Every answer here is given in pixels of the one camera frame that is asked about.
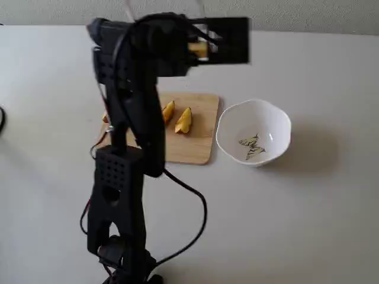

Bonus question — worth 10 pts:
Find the wooden cutting board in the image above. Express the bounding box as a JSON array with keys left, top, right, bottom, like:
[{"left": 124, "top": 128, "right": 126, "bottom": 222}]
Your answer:
[{"left": 97, "top": 93, "right": 220, "bottom": 166}]

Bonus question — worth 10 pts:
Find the red white servo cable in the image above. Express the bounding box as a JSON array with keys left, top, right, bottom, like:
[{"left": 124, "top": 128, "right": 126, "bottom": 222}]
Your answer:
[
  {"left": 79, "top": 199, "right": 91, "bottom": 237},
  {"left": 88, "top": 85, "right": 111, "bottom": 159}
]

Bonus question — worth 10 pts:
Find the thick black cable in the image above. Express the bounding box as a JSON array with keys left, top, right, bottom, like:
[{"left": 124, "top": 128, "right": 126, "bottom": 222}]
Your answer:
[{"left": 155, "top": 169, "right": 208, "bottom": 266}]

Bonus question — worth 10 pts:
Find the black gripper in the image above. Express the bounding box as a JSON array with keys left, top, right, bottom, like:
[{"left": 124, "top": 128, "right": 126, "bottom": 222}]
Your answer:
[{"left": 139, "top": 14, "right": 252, "bottom": 78}]

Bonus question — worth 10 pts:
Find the apple slice with curved tip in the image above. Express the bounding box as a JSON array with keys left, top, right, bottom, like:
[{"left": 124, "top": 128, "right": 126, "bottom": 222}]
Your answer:
[{"left": 174, "top": 106, "right": 193, "bottom": 134}]

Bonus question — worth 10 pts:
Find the white ceramic bowl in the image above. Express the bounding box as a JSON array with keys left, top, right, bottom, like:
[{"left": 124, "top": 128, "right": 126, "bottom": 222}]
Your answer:
[{"left": 215, "top": 99, "right": 293, "bottom": 168}]

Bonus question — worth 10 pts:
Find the pale smooth apple slice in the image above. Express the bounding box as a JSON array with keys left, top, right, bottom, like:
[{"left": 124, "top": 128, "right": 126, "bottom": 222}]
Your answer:
[{"left": 188, "top": 41, "right": 208, "bottom": 59}]

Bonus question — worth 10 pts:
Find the apple slice with brown core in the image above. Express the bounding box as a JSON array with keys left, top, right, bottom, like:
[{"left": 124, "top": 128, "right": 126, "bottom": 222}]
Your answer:
[{"left": 161, "top": 100, "right": 176, "bottom": 124}]

